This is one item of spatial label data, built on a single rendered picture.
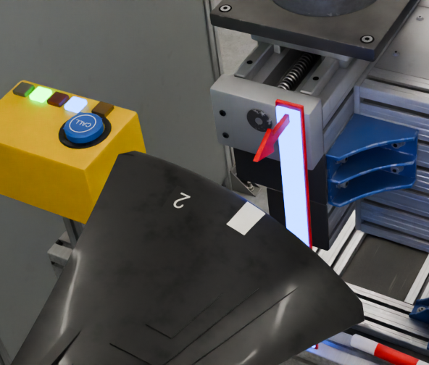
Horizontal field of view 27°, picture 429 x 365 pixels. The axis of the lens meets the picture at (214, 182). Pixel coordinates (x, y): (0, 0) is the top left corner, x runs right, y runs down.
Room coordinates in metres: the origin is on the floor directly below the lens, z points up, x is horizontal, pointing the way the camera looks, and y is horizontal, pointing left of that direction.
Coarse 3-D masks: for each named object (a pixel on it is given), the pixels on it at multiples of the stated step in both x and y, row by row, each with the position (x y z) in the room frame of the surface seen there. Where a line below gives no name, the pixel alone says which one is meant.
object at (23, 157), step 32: (0, 128) 0.77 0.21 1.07; (32, 128) 0.76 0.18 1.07; (128, 128) 0.74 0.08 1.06; (0, 160) 0.75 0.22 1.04; (32, 160) 0.72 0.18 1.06; (64, 160) 0.70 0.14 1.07; (96, 160) 0.70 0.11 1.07; (0, 192) 0.76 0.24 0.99; (32, 192) 0.73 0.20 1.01; (64, 192) 0.70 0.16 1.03; (96, 192) 0.69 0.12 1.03
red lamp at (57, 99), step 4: (56, 92) 0.81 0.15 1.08; (52, 96) 0.80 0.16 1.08; (56, 96) 0.80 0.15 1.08; (60, 96) 0.80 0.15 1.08; (64, 96) 0.80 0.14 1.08; (68, 96) 0.80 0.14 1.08; (48, 100) 0.79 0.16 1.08; (52, 100) 0.79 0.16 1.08; (56, 100) 0.79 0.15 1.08; (60, 100) 0.79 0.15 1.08; (64, 100) 0.79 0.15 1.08; (52, 104) 0.79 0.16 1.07; (56, 104) 0.79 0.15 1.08; (60, 104) 0.79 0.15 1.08
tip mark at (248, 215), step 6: (246, 204) 0.50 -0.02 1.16; (240, 210) 0.50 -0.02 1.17; (246, 210) 0.50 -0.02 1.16; (252, 210) 0.50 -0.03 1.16; (258, 210) 0.50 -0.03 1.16; (234, 216) 0.49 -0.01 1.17; (240, 216) 0.49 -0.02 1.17; (246, 216) 0.49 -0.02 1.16; (252, 216) 0.49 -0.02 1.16; (258, 216) 0.49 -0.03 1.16; (228, 222) 0.48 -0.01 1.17; (234, 222) 0.48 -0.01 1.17; (240, 222) 0.48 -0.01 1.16; (246, 222) 0.48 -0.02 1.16; (252, 222) 0.48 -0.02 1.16; (234, 228) 0.48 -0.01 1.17; (240, 228) 0.48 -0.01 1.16; (246, 228) 0.48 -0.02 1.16
